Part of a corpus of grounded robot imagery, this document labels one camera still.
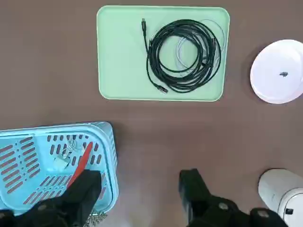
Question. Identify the blue plastic slotted basket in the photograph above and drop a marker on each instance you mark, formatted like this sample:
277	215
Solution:
40	146

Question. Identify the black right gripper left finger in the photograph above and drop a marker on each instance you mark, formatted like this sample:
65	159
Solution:
78	198

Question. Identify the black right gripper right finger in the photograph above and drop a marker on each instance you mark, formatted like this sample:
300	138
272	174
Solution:
198	203

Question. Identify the green plastic tray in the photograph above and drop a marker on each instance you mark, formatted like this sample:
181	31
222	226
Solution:
120	59

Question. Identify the pink round plate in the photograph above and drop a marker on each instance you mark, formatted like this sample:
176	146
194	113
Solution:
272	85

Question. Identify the toy carrot with green leaves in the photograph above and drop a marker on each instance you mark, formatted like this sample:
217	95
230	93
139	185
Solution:
81	163

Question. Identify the cream mini trash bin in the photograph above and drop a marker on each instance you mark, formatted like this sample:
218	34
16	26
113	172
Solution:
277	189

